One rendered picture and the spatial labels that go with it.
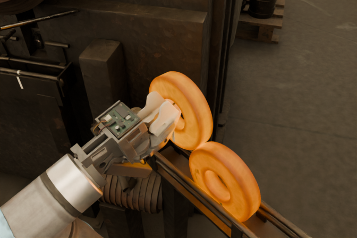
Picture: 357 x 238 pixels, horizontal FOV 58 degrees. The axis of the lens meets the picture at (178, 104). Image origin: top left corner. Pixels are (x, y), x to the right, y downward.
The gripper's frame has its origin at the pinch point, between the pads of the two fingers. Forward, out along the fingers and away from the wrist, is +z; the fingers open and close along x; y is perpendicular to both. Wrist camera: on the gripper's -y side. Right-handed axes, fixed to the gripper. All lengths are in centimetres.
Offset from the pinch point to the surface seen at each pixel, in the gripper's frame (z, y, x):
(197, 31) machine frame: 18.3, -2.2, 14.4
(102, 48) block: 0.2, -1.9, 29.6
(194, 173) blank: -5.4, -11.5, -7.1
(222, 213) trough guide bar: -7.3, -10.9, -16.7
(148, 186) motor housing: -12.4, -27.4, 6.8
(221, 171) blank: -3.4, -4.3, -13.6
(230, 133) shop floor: 41, -97, 36
